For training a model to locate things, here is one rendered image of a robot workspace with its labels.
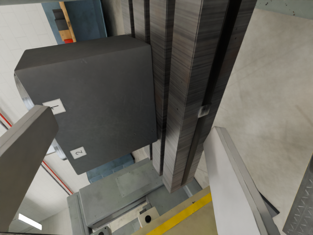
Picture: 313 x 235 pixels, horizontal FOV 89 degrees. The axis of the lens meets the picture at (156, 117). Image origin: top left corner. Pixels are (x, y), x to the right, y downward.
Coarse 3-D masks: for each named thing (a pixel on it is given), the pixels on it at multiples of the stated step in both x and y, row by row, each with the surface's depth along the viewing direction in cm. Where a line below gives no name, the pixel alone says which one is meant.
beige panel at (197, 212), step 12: (204, 192) 153; (180, 204) 145; (192, 204) 145; (204, 204) 145; (168, 216) 138; (180, 216) 138; (192, 216) 138; (204, 216) 138; (144, 228) 131; (156, 228) 131; (168, 228) 131; (180, 228) 132; (192, 228) 132; (204, 228) 132; (216, 228) 132
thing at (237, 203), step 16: (224, 128) 10; (208, 144) 10; (224, 144) 9; (208, 160) 10; (224, 160) 8; (240, 160) 8; (208, 176) 10; (224, 176) 8; (240, 176) 7; (224, 192) 8; (240, 192) 7; (256, 192) 7; (224, 208) 8; (240, 208) 7; (256, 208) 6; (224, 224) 8; (240, 224) 7; (256, 224) 6; (272, 224) 6
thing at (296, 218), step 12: (312, 180) 60; (300, 192) 66; (312, 192) 62; (300, 204) 67; (312, 204) 63; (288, 216) 74; (300, 216) 69; (312, 216) 65; (288, 228) 76; (300, 228) 71; (312, 228) 66
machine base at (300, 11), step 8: (264, 0) 72; (272, 0) 69; (280, 0) 67; (288, 0) 64; (296, 0) 62; (304, 0) 60; (312, 0) 59; (264, 8) 73; (272, 8) 70; (280, 8) 68; (288, 8) 65; (296, 8) 63; (304, 8) 61; (312, 8) 59; (296, 16) 65; (304, 16) 62; (312, 16) 60
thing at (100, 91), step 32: (32, 64) 20; (64, 64) 21; (96, 64) 23; (128, 64) 25; (32, 96) 21; (64, 96) 23; (96, 96) 25; (128, 96) 28; (64, 128) 26; (96, 128) 29; (128, 128) 32; (96, 160) 32
